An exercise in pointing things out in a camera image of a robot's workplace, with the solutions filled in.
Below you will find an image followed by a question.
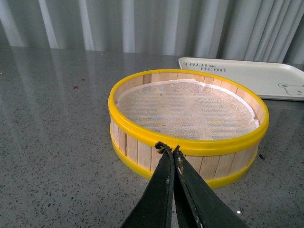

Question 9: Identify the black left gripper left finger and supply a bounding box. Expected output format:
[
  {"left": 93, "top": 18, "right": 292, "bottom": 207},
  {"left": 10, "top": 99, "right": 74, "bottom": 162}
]
[{"left": 121, "top": 142, "right": 175, "bottom": 228}]

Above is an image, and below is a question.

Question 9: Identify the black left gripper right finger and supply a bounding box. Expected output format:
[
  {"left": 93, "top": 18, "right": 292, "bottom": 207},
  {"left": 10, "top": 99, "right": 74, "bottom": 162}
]
[{"left": 173, "top": 146, "right": 248, "bottom": 228}]

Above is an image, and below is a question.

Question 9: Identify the cream bear print tray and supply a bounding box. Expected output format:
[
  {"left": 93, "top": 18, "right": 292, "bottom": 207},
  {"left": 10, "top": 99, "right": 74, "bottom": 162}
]
[{"left": 179, "top": 57, "right": 304, "bottom": 101}]

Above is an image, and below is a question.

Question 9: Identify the yellow rimmed bamboo steamer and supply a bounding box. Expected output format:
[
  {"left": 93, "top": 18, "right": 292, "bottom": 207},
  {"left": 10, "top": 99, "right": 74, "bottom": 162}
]
[{"left": 108, "top": 69, "right": 269, "bottom": 188}]

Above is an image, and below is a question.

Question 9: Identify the white steamer liner cloth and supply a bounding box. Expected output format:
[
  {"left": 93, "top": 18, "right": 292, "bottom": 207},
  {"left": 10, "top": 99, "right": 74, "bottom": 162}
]
[{"left": 116, "top": 79, "right": 259, "bottom": 140}]

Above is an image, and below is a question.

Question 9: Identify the grey pleated curtain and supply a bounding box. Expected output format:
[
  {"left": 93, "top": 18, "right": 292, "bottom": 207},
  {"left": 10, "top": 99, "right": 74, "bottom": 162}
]
[{"left": 0, "top": 0, "right": 304, "bottom": 64}]

